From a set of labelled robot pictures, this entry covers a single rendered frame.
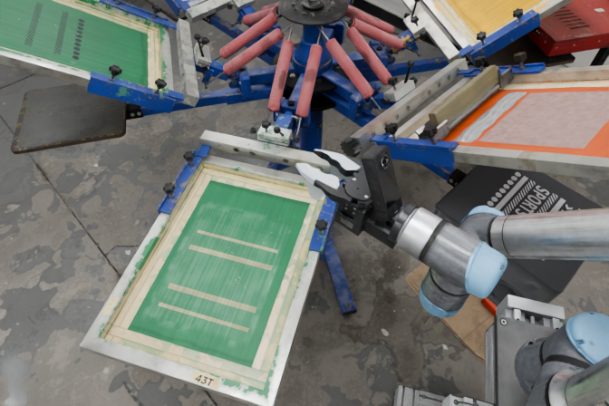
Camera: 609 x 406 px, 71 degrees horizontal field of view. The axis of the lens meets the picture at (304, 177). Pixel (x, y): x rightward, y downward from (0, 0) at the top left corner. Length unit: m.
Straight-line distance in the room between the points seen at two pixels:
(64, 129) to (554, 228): 1.88
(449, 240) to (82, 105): 1.84
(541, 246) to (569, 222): 0.06
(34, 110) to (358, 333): 1.89
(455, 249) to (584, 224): 0.18
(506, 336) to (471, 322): 1.40
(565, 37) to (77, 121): 2.27
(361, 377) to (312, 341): 0.30
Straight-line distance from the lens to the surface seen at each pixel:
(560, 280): 1.66
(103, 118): 2.10
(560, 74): 1.75
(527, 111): 1.58
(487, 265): 0.67
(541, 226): 0.76
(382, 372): 2.35
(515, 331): 1.15
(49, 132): 2.14
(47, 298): 2.83
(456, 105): 1.55
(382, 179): 0.67
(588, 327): 0.95
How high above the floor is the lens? 2.24
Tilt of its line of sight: 50 degrees down
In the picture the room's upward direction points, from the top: straight up
